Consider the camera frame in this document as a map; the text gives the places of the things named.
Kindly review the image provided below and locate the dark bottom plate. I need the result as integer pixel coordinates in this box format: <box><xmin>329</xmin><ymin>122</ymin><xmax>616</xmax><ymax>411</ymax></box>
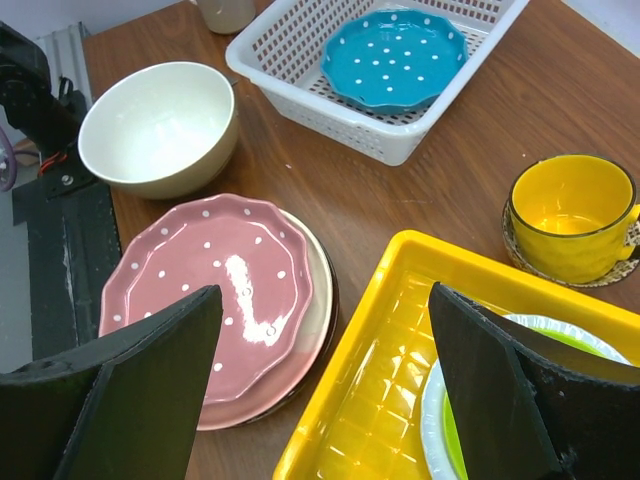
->
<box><xmin>238</xmin><ymin>244</ymin><xmax>340</xmax><ymax>427</ymax></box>

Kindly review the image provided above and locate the white ceramic bowl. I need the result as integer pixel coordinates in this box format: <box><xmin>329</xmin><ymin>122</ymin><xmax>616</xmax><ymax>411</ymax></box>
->
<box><xmin>77</xmin><ymin>61</ymin><xmax>239</xmax><ymax>200</ymax></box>

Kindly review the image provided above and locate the blue polka dot plate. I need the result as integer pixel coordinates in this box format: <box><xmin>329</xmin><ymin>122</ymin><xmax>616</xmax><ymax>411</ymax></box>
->
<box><xmin>321</xmin><ymin>9</ymin><xmax>469</xmax><ymax>115</ymax></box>

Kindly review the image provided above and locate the pink polka dot plate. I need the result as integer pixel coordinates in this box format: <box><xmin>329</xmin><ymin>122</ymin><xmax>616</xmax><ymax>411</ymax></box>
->
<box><xmin>99</xmin><ymin>194</ymin><xmax>314</xmax><ymax>404</ymax></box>

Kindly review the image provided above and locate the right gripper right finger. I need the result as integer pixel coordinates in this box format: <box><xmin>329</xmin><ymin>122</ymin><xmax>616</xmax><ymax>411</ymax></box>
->
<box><xmin>428</xmin><ymin>283</ymin><xmax>639</xmax><ymax>479</ymax></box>

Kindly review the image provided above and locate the cream pink floral plate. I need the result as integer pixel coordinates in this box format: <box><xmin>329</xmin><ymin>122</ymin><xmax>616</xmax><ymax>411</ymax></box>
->
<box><xmin>197</xmin><ymin>211</ymin><xmax>332</xmax><ymax>431</ymax></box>

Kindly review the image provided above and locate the white plastic basket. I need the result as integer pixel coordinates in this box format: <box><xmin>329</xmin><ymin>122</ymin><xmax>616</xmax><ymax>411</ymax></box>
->
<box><xmin>226</xmin><ymin>1</ymin><xmax>527</xmax><ymax>166</ymax></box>

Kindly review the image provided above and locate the woven coaster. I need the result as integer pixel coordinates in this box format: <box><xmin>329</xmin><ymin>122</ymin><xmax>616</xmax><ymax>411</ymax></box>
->
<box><xmin>501</xmin><ymin>203</ymin><xmax>639</xmax><ymax>289</ymax></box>

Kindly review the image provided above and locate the yellow plastic tray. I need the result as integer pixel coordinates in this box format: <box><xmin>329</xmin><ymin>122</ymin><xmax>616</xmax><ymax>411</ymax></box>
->
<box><xmin>274</xmin><ymin>230</ymin><xmax>639</xmax><ymax>479</ymax></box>

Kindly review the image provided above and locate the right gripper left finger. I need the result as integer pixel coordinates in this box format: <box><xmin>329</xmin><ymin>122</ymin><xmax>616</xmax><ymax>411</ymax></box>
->
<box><xmin>1</xmin><ymin>286</ymin><xmax>223</xmax><ymax>479</ymax></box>

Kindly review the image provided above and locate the green white bowl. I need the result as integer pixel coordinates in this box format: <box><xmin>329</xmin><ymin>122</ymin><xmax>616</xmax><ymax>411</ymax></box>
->
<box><xmin>420</xmin><ymin>313</ymin><xmax>631</xmax><ymax>479</ymax></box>

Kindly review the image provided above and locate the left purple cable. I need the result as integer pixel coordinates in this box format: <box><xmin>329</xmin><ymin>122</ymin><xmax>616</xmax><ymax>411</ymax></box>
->
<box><xmin>0</xmin><ymin>124</ymin><xmax>21</xmax><ymax>194</ymax></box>

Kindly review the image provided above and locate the pink beige mug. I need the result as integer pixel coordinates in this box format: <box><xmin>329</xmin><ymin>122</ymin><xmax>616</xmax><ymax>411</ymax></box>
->
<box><xmin>194</xmin><ymin>0</ymin><xmax>256</xmax><ymax>35</ymax></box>

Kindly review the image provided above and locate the yellow mug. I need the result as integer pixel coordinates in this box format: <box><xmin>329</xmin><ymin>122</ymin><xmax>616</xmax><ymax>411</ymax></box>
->
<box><xmin>507</xmin><ymin>154</ymin><xmax>639</xmax><ymax>284</ymax></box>

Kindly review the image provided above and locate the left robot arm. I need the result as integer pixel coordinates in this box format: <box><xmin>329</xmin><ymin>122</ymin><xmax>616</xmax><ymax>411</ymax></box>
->
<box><xmin>1</xmin><ymin>23</ymin><xmax>96</xmax><ymax>199</ymax></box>

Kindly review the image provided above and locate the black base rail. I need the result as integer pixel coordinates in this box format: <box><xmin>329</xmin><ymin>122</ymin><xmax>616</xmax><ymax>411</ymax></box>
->
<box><xmin>12</xmin><ymin>180</ymin><xmax>121</xmax><ymax>360</ymax></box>

